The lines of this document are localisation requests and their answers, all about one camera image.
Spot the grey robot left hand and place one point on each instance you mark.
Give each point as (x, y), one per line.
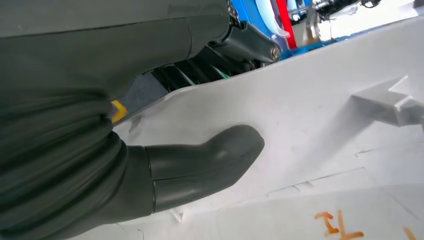
(99, 49)

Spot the red barrier belt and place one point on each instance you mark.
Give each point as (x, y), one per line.
(285, 23)

